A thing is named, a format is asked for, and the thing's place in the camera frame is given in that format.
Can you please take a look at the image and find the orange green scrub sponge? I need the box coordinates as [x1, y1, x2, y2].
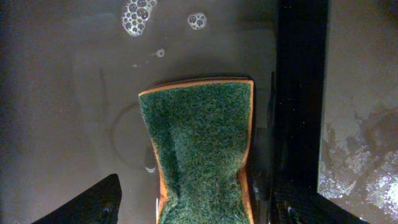
[139, 78, 254, 223]

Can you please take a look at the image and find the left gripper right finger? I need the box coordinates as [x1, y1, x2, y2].
[270, 180, 367, 224]

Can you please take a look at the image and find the small black water tray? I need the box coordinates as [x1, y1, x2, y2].
[0, 0, 330, 224]

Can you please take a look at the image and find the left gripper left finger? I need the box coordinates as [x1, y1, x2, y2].
[32, 174, 122, 224]

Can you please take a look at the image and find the large brown serving tray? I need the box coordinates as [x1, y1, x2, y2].
[318, 0, 397, 223]

